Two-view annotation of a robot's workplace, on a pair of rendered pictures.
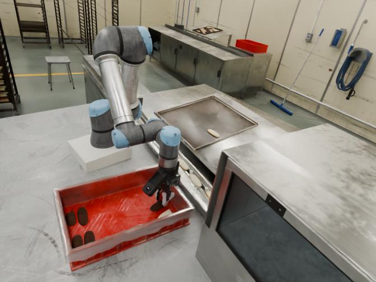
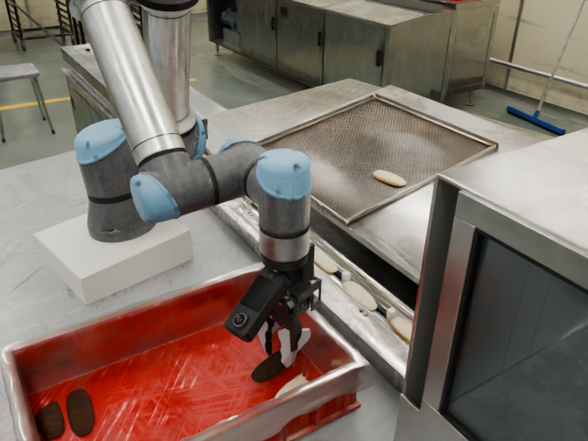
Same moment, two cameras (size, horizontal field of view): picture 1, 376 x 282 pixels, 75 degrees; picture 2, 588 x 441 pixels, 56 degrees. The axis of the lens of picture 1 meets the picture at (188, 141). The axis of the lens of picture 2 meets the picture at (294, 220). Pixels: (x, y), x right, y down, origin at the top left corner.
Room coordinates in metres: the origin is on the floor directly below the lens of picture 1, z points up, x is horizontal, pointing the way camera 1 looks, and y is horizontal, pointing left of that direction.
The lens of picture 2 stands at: (0.09, 0.01, 1.53)
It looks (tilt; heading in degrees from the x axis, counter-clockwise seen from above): 30 degrees down; 3
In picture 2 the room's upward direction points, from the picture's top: 1 degrees clockwise
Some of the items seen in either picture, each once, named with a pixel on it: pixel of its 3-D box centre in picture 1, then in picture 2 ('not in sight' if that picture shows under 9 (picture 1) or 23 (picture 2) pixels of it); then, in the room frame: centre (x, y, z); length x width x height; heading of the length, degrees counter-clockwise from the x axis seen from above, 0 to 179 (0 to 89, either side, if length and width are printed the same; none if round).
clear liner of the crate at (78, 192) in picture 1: (124, 207); (185, 377); (0.71, 0.22, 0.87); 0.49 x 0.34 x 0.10; 126
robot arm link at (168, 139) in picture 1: (169, 141); (283, 192); (0.79, 0.07, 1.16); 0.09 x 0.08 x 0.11; 35
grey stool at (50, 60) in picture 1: (59, 73); (17, 101); (3.92, 2.28, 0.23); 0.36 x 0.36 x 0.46; 36
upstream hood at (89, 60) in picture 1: (107, 75); (121, 83); (2.22, 0.83, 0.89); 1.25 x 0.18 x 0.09; 36
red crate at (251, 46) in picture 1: (251, 46); not in sight; (5.01, -0.91, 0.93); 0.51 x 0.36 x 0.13; 40
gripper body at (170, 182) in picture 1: (167, 174); (287, 281); (0.80, 0.06, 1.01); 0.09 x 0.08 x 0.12; 141
